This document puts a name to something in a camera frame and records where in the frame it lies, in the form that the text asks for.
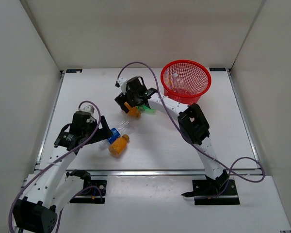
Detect aluminium front table rail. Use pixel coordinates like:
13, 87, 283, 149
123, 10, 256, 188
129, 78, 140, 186
33, 169, 260, 177

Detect large clear plastic bottle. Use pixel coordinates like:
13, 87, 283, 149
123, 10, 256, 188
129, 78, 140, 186
172, 72, 191, 95

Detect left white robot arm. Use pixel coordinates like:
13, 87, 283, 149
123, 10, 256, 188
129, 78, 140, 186
9, 105, 112, 233

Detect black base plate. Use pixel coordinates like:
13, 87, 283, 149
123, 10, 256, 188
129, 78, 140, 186
181, 179, 240, 206
70, 177, 107, 204

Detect right dark corner label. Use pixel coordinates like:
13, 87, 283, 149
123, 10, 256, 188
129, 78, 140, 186
209, 67, 226, 72

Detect orange juice bottle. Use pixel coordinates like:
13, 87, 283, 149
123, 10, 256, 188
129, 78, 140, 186
109, 134, 129, 157
124, 102, 141, 119

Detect blue label clear bottle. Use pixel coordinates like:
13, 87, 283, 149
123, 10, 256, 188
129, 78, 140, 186
99, 121, 129, 150

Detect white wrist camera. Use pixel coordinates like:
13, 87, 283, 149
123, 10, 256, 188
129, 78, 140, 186
115, 77, 127, 94
78, 104, 96, 121

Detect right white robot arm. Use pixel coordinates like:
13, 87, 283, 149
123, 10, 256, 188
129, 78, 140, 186
115, 76, 229, 197

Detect green plastic bottle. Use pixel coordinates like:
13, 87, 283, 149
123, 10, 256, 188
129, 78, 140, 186
137, 104, 156, 115

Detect red mesh plastic bin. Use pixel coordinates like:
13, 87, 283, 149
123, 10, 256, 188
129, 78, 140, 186
161, 59, 211, 105

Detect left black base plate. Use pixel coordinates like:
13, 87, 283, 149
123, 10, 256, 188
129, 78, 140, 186
70, 177, 107, 204

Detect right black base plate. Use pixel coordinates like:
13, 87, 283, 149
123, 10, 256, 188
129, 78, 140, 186
181, 179, 240, 206

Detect dark corner label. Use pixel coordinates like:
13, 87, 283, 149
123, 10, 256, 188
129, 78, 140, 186
65, 69, 82, 73
209, 67, 226, 72

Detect left dark corner label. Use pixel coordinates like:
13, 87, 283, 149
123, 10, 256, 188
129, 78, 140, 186
65, 69, 82, 73

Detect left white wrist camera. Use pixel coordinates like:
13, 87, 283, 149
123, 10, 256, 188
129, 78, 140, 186
78, 104, 96, 121

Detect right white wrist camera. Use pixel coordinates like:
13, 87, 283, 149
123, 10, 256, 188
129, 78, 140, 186
115, 77, 127, 94

